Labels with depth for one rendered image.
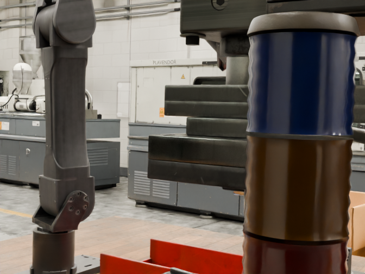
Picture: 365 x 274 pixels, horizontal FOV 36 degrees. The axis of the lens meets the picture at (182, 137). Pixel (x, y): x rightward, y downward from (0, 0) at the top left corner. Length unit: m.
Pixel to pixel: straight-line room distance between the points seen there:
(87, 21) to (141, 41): 8.35
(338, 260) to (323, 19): 0.08
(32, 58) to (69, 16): 8.15
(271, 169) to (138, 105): 6.36
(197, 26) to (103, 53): 9.28
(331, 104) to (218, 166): 0.24
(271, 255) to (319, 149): 0.04
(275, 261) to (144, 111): 6.30
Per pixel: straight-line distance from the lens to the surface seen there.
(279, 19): 0.19
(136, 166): 6.56
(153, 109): 6.40
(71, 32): 0.84
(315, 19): 0.19
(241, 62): 0.48
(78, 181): 0.86
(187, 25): 0.48
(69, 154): 0.85
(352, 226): 2.79
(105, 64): 9.70
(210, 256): 0.84
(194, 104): 0.48
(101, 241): 1.13
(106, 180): 7.89
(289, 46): 0.19
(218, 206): 5.91
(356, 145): 5.17
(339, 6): 0.41
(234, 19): 0.46
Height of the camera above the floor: 1.16
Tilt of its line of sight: 3 degrees down
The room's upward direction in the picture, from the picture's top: 2 degrees clockwise
